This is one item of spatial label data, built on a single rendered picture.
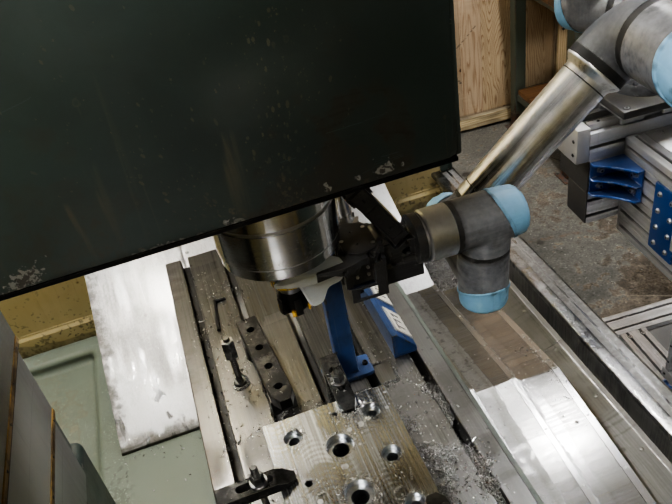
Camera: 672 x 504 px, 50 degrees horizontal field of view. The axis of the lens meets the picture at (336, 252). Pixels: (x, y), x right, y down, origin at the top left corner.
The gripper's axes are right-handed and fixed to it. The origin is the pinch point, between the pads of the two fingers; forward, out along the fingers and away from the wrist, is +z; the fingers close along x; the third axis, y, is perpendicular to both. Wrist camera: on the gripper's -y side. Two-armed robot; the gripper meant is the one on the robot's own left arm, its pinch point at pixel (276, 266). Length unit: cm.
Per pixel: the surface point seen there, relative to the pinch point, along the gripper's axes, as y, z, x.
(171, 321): 65, 22, 77
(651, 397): 58, -66, 1
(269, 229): -11.1, 0.8, -7.8
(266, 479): 38.5, 9.3, -1.7
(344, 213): 14.2, -17.1, 28.6
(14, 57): -37.2, 18.6, -12.5
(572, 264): 136, -135, 126
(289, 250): -7.6, -0.9, -8.0
